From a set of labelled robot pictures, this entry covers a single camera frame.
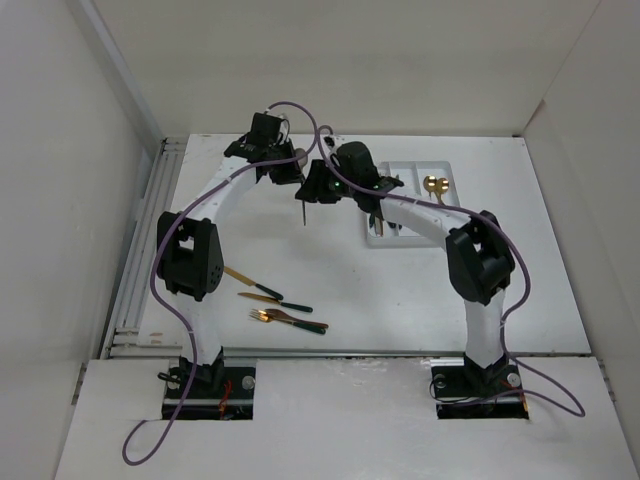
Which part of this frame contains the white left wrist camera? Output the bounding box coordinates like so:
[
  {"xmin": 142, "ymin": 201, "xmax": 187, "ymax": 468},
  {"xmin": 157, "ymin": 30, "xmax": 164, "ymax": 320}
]
[{"xmin": 277, "ymin": 114, "xmax": 291, "ymax": 143}]

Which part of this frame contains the aluminium rail frame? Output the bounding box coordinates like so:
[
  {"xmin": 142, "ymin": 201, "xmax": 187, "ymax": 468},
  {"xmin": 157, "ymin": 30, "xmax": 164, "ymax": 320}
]
[{"xmin": 97, "ymin": 137, "xmax": 188, "ymax": 359}]

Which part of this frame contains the silver spoon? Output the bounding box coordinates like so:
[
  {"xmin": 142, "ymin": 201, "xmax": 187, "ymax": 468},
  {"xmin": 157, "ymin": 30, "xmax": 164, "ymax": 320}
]
[{"xmin": 295, "ymin": 148, "xmax": 308, "ymax": 169}]

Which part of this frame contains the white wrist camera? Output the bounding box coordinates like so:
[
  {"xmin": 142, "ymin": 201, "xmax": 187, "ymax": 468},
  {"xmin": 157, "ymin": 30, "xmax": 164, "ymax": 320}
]
[
  {"xmin": 321, "ymin": 133, "xmax": 344, "ymax": 157},
  {"xmin": 277, "ymin": 114, "xmax": 291, "ymax": 143}
]

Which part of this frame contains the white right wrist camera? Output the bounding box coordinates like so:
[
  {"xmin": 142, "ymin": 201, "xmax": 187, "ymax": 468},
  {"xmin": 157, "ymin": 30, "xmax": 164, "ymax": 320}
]
[{"xmin": 321, "ymin": 133, "xmax": 344, "ymax": 157}]

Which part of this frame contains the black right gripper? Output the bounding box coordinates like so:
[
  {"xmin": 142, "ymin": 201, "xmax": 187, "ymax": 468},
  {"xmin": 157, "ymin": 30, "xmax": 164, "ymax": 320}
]
[{"xmin": 294, "ymin": 159, "xmax": 358, "ymax": 204}]

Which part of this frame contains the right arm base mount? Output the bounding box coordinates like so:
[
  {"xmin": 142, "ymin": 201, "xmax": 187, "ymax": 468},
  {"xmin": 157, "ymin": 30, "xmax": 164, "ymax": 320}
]
[{"xmin": 429, "ymin": 365, "xmax": 529, "ymax": 420}]

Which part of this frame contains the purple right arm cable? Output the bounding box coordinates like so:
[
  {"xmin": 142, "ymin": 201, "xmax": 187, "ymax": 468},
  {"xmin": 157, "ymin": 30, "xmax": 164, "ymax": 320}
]
[{"xmin": 313, "ymin": 124, "xmax": 586, "ymax": 418}]

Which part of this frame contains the gold spoon green handle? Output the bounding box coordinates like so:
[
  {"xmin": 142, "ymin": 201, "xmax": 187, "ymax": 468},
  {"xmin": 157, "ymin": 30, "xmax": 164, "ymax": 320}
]
[
  {"xmin": 423, "ymin": 175, "xmax": 437, "ymax": 196},
  {"xmin": 434, "ymin": 178, "xmax": 449, "ymax": 205}
]

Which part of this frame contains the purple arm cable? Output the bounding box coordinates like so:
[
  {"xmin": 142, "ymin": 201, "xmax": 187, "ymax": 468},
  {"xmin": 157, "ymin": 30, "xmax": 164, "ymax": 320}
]
[
  {"xmin": 122, "ymin": 101, "xmax": 321, "ymax": 466},
  {"xmin": 313, "ymin": 124, "xmax": 586, "ymax": 418}
]

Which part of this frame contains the white three-slot cutlery tray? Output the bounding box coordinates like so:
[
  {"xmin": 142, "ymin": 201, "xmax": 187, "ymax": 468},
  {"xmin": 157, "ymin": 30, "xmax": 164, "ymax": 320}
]
[{"xmin": 365, "ymin": 160, "xmax": 470, "ymax": 249}]

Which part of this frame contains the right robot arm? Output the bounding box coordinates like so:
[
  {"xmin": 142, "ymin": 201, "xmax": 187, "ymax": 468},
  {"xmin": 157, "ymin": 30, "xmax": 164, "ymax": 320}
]
[{"xmin": 296, "ymin": 135, "xmax": 515, "ymax": 394}]

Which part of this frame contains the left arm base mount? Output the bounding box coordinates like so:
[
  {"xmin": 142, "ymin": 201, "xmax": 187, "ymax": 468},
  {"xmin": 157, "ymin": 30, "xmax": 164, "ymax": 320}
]
[{"xmin": 157, "ymin": 358, "xmax": 257, "ymax": 421}]

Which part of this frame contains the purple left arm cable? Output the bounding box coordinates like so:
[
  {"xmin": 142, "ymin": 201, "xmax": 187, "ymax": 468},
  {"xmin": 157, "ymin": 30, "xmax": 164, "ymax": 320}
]
[{"xmin": 122, "ymin": 101, "xmax": 321, "ymax": 466}]

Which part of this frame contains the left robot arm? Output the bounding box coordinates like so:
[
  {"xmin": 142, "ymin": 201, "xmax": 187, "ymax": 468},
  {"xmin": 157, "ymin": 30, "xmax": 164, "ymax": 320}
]
[{"xmin": 149, "ymin": 110, "xmax": 317, "ymax": 397}]

